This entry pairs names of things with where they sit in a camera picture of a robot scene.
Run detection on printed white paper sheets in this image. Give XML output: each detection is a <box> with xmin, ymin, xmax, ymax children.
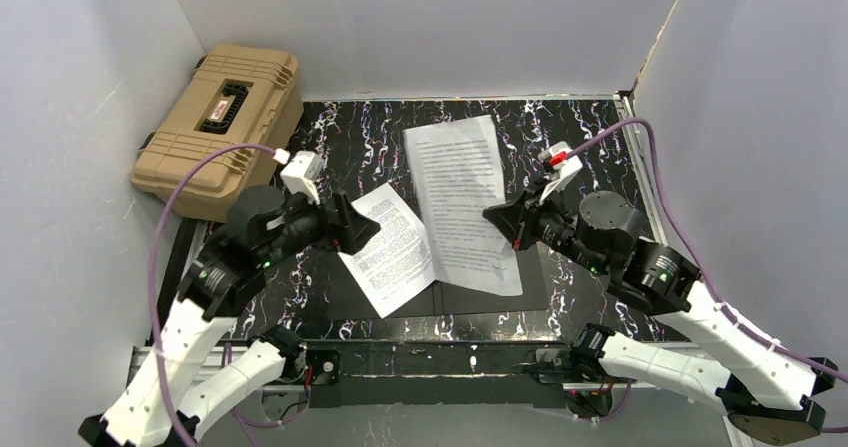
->
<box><xmin>403</xmin><ymin>116</ymin><xmax>523</xmax><ymax>297</ymax></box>

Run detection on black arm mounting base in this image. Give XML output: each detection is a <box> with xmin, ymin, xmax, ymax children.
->
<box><xmin>241</xmin><ymin>339</ymin><xmax>641</xmax><ymax>411</ymax></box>

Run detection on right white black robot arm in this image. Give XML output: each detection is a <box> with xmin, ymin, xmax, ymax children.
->
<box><xmin>483</xmin><ymin>190</ymin><xmax>837</xmax><ymax>446</ymax></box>

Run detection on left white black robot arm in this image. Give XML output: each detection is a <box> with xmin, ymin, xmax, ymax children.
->
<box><xmin>78</xmin><ymin>186</ymin><xmax>381</xmax><ymax>446</ymax></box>

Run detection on tan plastic tool case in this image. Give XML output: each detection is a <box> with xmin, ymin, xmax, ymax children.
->
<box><xmin>130</xmin><ymin>43</ymin><xmax>304</xmax><ymax>223</ymax></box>

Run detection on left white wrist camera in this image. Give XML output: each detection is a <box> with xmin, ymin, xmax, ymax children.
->
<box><xmin>280</xmin><ymin>151</ymin><xmax>323</xmax><ymax>205</ymax></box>

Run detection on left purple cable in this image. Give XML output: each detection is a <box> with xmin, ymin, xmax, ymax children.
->
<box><xmin>146</xmin><ymin>143</ymin><xmax>286</xmax><ymax>447</ymax></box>

